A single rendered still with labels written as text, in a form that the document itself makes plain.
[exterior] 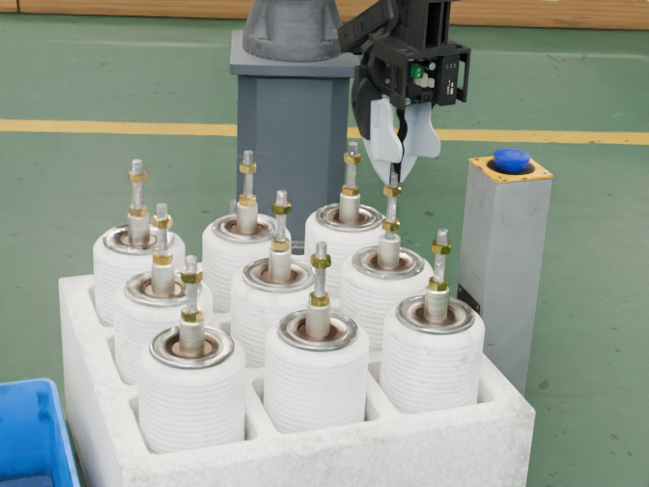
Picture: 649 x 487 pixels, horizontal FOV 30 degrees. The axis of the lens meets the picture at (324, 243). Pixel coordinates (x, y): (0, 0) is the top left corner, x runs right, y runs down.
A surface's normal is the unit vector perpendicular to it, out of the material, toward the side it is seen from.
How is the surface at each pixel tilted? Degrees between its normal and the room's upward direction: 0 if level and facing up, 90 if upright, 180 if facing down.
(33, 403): 88
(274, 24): 72
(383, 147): 91
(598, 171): 0
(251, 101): 90
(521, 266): 90
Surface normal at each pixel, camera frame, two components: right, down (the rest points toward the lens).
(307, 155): 0.05, 0.42
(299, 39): 0.14, 0.13
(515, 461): 0.33, 0.41
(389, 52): -0.89, 0.15
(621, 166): 0.04, -0.91
